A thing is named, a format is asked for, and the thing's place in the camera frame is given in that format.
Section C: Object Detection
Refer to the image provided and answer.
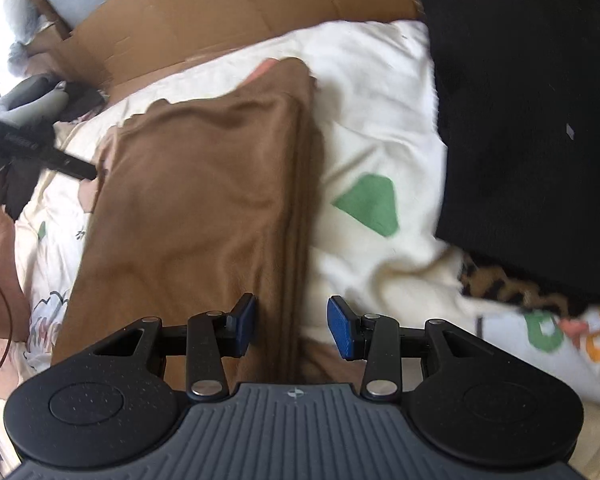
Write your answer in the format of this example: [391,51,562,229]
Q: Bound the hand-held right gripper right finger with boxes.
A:
[327,295,491,403]

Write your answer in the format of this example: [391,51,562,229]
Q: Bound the grey neck pillow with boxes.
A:
[0,75,73,126]

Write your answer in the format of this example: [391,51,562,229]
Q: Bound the black folded knit cloth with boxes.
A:
[412,0,600,306]

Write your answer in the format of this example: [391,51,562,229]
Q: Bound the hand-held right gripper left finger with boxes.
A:
[93,293,258,403]

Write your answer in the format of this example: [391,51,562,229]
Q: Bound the cream bear-print bed sheet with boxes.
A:
[0,20,600,480]

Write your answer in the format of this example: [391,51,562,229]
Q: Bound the flattened cardboard sheet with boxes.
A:
[25,0,421,103]

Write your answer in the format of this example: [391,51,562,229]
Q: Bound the white plastic bag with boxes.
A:
[0,0,46,76]

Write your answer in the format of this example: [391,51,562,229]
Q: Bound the black crumpled garment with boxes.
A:
[2,82,106,221]

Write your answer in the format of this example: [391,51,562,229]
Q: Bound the brown printed t-shirt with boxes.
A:
[50,57,351,393]

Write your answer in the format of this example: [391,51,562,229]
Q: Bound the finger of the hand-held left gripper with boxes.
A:
[39,146,99,182]

